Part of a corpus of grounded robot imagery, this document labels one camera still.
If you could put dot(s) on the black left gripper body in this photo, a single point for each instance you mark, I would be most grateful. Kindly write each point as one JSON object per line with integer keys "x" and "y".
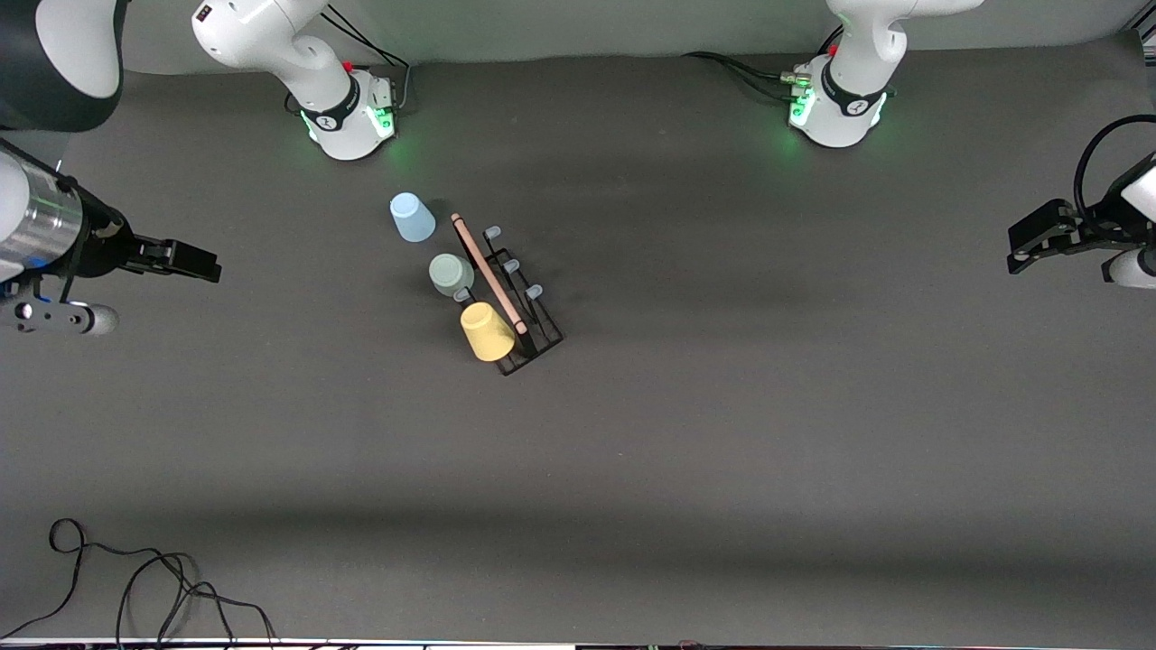
{"x": 1081, "y": 233}

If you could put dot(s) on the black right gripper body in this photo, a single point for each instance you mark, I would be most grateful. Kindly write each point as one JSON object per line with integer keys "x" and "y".
{"x": 101, "y": 246}

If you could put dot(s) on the pale green plastic cup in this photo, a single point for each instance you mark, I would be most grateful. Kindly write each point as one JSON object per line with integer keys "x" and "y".
{"x": 450, "y": 273}

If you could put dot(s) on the yellow plastic cup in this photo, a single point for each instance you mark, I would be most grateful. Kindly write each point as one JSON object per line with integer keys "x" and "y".
{"x": 488, "y": 332}

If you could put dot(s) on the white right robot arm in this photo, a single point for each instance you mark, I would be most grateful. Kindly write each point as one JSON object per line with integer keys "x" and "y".
{"x": 343, "y": 126}

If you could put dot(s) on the light blue plastic cup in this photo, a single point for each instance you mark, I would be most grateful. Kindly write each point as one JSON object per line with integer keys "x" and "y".
{"x": 413, "y": 219}

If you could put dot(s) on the aluminium frame rail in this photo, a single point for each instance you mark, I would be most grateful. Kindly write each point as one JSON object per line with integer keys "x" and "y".
{"x": 1147, "y": 36}

